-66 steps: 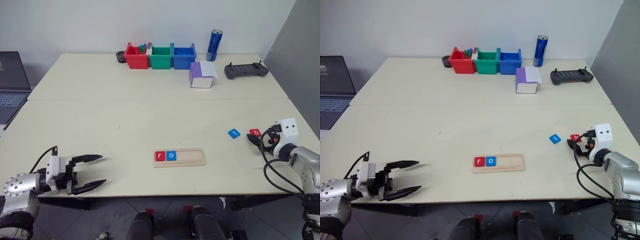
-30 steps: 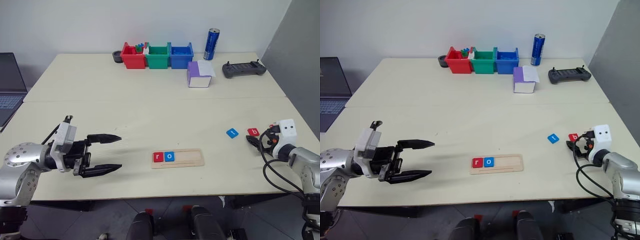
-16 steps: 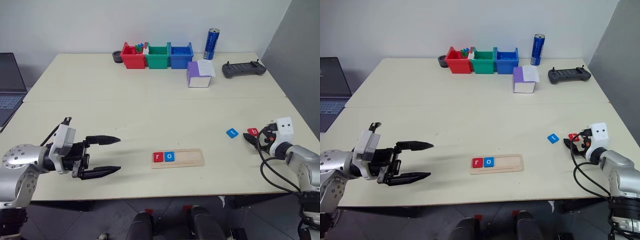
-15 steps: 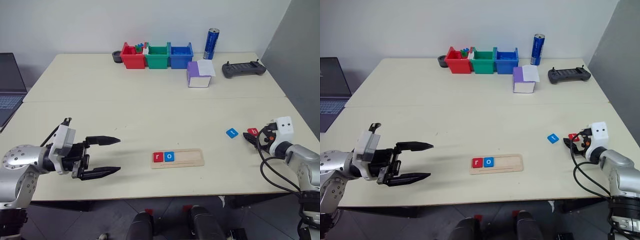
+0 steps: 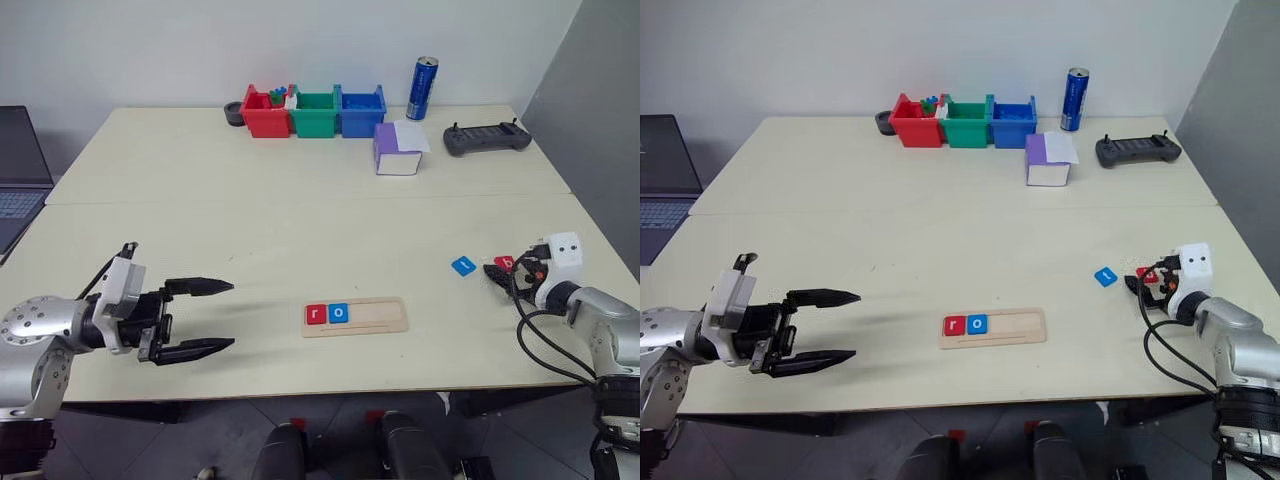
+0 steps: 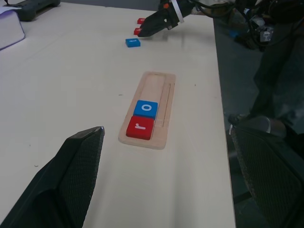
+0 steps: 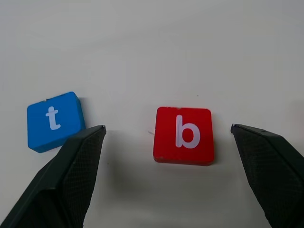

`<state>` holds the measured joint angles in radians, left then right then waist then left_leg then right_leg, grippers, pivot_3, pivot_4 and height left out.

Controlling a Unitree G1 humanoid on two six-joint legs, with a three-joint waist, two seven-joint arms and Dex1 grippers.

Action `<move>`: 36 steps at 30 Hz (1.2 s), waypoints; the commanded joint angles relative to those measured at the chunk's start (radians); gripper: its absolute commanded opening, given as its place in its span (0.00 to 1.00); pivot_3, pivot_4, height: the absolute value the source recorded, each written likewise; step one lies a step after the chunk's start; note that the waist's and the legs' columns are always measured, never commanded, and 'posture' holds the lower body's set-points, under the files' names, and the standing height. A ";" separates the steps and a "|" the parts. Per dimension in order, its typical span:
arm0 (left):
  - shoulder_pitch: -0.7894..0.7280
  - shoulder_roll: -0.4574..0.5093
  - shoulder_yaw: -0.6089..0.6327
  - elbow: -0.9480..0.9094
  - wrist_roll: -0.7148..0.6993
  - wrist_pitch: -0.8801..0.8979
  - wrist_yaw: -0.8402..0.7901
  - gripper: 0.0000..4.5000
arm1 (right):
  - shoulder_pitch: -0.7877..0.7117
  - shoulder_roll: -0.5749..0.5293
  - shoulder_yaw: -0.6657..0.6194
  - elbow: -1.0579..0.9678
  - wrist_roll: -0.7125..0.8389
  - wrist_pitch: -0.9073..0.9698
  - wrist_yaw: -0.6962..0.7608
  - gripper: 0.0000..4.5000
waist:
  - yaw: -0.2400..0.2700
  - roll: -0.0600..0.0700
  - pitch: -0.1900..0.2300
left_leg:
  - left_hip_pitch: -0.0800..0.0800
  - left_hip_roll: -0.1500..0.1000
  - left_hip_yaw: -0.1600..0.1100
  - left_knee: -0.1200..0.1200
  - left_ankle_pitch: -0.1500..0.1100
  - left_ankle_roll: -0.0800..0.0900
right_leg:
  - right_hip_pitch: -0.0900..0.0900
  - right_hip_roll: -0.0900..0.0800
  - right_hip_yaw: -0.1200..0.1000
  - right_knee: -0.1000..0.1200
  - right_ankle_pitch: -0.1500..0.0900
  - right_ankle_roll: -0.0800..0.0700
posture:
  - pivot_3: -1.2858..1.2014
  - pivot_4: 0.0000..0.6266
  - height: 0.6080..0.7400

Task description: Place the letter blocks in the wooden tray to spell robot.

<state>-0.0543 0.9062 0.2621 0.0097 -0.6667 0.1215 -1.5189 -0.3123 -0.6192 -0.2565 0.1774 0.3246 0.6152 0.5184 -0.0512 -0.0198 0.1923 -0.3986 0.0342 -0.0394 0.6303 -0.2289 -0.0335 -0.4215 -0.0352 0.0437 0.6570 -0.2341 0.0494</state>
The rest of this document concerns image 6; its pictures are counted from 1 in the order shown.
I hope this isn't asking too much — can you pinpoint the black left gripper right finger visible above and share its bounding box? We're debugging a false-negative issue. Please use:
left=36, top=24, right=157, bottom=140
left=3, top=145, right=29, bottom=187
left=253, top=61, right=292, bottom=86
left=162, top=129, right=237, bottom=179
left=228, top=123, right=304, bottom=228

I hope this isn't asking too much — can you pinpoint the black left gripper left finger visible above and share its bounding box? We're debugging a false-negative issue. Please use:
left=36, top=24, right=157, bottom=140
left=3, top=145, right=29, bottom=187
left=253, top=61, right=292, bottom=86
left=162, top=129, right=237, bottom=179
left=0, top=125, right=105, bottom=228

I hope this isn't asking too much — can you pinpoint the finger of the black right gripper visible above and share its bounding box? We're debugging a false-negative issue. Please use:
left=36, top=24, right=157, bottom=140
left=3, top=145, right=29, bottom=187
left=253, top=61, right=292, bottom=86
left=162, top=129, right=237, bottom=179
left=142, top=9, right=168, bottom=27
left=137, top=20, right=172, bottom=38

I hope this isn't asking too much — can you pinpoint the blue letter block t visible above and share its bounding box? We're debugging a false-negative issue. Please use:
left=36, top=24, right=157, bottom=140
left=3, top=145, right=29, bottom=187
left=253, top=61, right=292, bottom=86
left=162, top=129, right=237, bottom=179
left=125, top=38, right=141, bottom=48

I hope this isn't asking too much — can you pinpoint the wooden letter tray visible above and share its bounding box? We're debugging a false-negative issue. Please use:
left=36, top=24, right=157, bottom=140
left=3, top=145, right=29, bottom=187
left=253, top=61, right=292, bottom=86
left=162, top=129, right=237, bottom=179
left=118, top=70, right=177, bottom=150

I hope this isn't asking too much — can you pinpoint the blue letter block o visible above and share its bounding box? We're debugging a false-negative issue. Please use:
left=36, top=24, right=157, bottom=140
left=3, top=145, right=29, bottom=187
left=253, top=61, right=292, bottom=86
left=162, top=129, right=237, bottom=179
left=133, top=100, right=159, bottom=120

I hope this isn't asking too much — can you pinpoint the red letter block r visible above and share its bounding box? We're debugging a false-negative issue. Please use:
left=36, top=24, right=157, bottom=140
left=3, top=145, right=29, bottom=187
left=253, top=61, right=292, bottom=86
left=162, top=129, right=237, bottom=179
left=125, top=115, right=155, bottom=141

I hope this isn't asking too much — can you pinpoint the dark grey handheld controller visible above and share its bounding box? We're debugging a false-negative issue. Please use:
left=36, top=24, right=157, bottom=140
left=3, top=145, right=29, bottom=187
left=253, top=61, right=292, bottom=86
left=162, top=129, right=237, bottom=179
left=3, top=0, right=61, bottom=22

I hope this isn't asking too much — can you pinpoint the purple and white box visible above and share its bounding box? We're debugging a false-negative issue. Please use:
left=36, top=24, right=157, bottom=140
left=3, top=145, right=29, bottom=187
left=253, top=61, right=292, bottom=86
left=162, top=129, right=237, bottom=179
left=0, top=6, right=26, bottom=51

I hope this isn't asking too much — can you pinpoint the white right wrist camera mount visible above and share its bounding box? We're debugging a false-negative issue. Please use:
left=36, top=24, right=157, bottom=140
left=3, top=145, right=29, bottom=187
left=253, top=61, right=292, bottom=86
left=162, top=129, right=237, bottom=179
left=170, top=0, right=185, bottom=24

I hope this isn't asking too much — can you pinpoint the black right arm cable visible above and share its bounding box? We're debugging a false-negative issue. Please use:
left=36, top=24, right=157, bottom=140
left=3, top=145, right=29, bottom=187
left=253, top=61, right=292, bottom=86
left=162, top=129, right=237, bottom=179
left=192, top=0, right=238, bottom=19

